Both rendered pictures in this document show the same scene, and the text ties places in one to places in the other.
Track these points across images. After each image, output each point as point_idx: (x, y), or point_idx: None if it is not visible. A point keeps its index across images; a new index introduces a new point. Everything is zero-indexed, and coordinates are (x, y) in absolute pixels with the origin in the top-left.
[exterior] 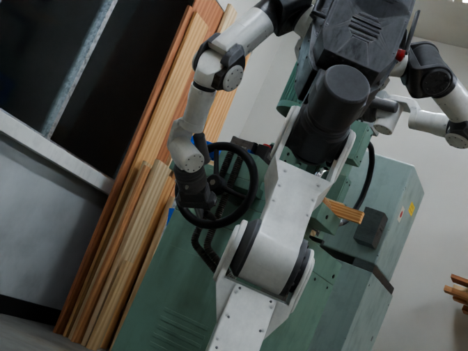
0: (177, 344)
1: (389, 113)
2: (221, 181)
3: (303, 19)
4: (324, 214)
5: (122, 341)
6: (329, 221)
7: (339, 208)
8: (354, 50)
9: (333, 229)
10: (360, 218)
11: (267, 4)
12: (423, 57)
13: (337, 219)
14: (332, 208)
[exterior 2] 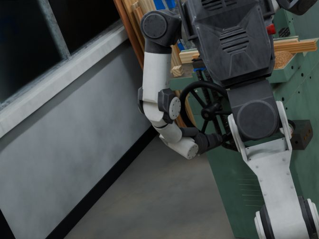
0: (259, 190)
1: None
2: (211, 111)
3: (184, 34)
4: (290, 69)
5: (227, 200)
6: (295, 64)
7: (295, 47)
8: (240, 64)
9: (301, 60)
10: (314, 47)
11: (153, 45)
12: None
13: (299, 52)
14: (290, 49)
